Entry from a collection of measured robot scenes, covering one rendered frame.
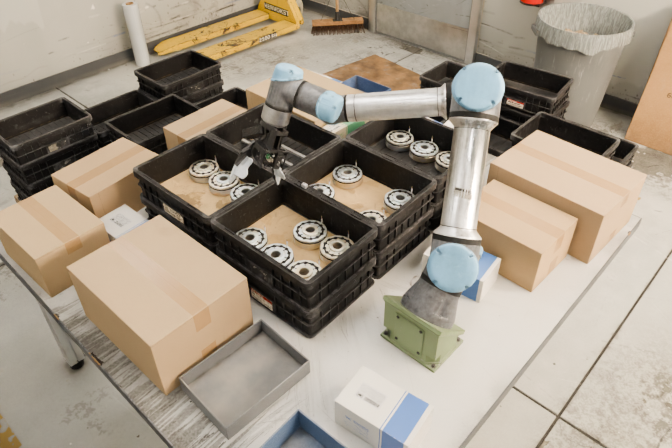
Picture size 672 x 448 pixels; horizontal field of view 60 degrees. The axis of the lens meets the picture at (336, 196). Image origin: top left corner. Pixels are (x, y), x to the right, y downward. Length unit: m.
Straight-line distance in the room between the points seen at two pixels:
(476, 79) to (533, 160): 0.74
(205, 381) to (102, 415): 0.96
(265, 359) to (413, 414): 0.44
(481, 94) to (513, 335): 0.71
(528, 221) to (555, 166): 0.28
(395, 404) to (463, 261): 0.37
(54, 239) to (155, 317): 0.52
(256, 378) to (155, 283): 0.36
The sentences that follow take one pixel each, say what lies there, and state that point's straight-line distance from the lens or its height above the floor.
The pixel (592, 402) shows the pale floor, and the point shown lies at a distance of 2.57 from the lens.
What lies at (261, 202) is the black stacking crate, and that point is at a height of 0.89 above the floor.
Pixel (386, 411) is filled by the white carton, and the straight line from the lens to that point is 1.44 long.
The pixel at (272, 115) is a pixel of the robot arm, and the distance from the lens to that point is 1.51.
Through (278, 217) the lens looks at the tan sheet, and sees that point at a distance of 1.85.
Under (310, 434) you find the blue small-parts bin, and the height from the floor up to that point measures 0.78.
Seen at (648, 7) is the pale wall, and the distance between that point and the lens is 4.24.
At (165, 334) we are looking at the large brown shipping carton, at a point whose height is 0.90.
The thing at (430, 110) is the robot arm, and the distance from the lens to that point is 1.55.
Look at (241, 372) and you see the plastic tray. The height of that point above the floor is 0.70.
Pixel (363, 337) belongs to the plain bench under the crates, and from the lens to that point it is 1.68.
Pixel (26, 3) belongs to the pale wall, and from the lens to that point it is 4.73.
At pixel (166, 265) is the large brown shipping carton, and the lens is 1.65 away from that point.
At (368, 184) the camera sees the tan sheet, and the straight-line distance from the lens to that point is 1.98.
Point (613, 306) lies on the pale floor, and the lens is 2.95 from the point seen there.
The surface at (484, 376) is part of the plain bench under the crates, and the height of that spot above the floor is 0.70.
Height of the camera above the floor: 2.01
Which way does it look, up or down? 38 degrees down
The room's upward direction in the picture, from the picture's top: 1 degrees counter-clockwise
